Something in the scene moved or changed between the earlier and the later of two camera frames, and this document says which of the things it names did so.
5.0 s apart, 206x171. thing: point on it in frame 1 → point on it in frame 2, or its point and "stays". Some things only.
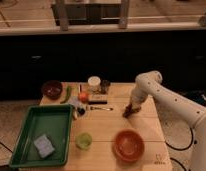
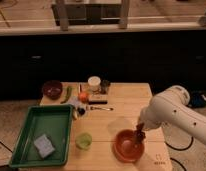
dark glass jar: [104, 86] stays
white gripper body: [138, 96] → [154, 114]
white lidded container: [94, 84] stays
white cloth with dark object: [78, 108] stays
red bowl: [128, 146] stays
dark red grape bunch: [129, 110] → [139, 134]
